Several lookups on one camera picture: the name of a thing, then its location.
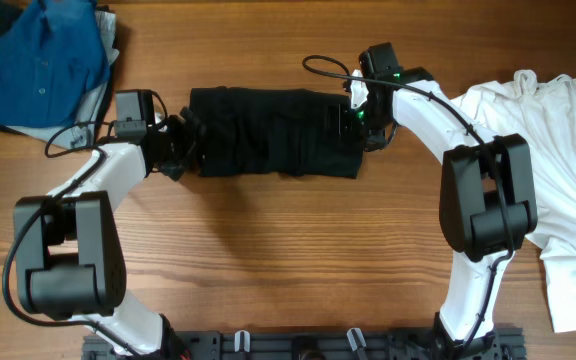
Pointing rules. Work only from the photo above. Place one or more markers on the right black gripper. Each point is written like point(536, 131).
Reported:
point(377, 140)

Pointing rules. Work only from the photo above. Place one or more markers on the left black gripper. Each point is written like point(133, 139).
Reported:
point(190, 138)

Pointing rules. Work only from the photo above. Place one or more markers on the black t-shirt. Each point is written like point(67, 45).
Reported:
point(295, 132)

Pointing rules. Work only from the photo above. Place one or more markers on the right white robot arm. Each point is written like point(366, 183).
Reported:
point(487, 198)

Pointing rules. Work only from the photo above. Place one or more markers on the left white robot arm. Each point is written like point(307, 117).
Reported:
point(66, 267)

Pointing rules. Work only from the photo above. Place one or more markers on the light grey folded garment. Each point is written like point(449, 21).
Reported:
point(93, 105)

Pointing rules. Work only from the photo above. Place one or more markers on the blue button shirt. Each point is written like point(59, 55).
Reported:
point(52, 55)

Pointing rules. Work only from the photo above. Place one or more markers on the white t-shirt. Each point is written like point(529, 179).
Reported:
point(544, 114)

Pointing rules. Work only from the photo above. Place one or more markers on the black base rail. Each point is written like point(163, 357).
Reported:
point(402, 343)

